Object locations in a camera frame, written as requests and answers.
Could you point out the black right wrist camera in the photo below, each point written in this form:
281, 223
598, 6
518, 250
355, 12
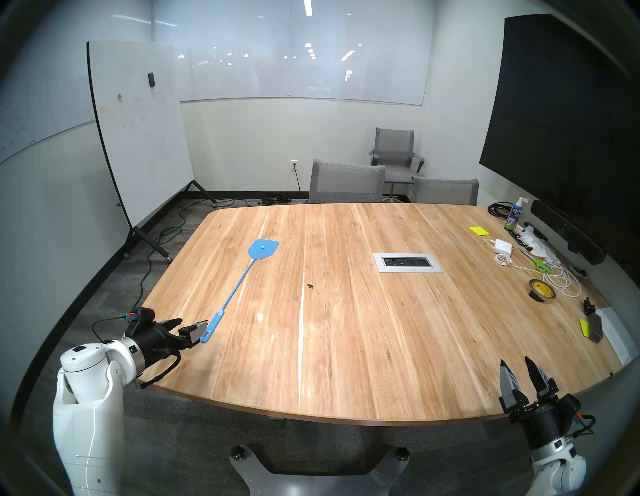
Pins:
570, 407

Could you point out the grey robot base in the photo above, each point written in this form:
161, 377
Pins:
320, 485

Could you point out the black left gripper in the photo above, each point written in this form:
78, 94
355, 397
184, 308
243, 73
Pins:
155, 341

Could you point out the black yellow tape roll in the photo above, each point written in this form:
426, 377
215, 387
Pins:
550, 295

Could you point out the blue plastic fly swatter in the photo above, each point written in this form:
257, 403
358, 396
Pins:
263, 249

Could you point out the wall whiteboard with writing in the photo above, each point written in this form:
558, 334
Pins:
30, 100

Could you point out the whiteboard marker pen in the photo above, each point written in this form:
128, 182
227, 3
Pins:
523, 242

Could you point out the black soundbar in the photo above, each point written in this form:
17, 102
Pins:
565, 230

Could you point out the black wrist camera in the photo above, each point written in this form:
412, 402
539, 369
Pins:
570, 407
145, 315

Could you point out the rolling whiteboard on stand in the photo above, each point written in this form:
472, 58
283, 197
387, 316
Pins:
140, 140

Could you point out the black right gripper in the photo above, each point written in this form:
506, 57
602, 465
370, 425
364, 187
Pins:
539, 425

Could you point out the grey office chair with armrests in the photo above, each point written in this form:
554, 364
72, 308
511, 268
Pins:
395, 145

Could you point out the whiteboard cleaner spray bottle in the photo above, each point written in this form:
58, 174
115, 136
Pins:
513, 217

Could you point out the silver table power outlet box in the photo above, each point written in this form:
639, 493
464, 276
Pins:
407, 262

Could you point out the glass wall board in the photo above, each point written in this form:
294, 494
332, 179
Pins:
300, 75

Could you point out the grey mesh office chair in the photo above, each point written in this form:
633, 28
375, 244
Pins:
445, 192
345, 182

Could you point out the yellow sticky note pad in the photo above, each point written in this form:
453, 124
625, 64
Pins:
480, 230

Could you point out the large black wall display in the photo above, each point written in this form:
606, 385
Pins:
565, 125

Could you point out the white power adapter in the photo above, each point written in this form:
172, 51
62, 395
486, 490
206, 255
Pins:
503, 246

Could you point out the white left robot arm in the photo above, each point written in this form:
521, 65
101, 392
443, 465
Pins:
85, 430

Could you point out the white paper sheet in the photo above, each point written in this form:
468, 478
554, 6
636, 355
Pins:
617, 335

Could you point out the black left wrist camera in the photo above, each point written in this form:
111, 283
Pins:
145, 315

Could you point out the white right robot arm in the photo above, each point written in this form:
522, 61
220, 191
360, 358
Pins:
560, 470

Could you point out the white crumpled cloth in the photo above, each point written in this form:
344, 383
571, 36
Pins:
542, 247

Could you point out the yellow sticky note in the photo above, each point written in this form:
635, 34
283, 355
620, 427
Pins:
583, 327

